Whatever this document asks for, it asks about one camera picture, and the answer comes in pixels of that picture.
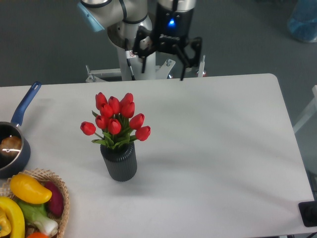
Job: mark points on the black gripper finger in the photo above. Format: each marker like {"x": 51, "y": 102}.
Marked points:
{"x": 143, "y": 45}
{"x": 189, "y": 53}

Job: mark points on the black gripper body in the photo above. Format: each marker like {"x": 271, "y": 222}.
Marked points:
{"x": 171, "y": 28}

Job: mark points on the red tulip bouquet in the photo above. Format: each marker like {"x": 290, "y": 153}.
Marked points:
{"x": 116, "y": 123}

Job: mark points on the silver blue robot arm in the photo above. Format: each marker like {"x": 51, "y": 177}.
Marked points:
{"x": 109, "y": 11}

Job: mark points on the dark grey ribbed vase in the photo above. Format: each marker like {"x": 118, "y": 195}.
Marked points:
{"x": 121, "y": 164}

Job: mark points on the blue plastic bag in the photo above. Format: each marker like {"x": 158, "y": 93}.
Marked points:
{"x": 302, "y": 23}

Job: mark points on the woven wicker basket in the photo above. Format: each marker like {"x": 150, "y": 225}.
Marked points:
{"x": 43, "y": 176}

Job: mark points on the purple sweet potato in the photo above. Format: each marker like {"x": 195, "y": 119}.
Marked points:
{"x": 56, "y": 203}

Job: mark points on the yellow mango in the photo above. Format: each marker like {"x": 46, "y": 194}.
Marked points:
{"x": 28, "y": 189}

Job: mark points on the black device at table edge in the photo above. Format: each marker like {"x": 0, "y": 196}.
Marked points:
{"x": 308, "y": 211}

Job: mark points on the green white leek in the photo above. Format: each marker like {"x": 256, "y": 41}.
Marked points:
{"x": 36, "y": 216}

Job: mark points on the yellow bell pepper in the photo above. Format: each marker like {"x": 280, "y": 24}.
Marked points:
{"x": 15, "y": 216}

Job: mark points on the orange fruit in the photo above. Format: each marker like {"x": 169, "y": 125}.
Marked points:
{"x": 38, "y": 235}

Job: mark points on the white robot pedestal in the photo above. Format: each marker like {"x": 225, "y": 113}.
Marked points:
{"x": 122, "y": 33}

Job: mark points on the white frame at right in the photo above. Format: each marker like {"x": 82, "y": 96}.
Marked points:
{"x": 307, "y": 112}

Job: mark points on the blue handled saucepan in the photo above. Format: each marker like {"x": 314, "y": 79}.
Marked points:
{"x": 15, "y": 150}

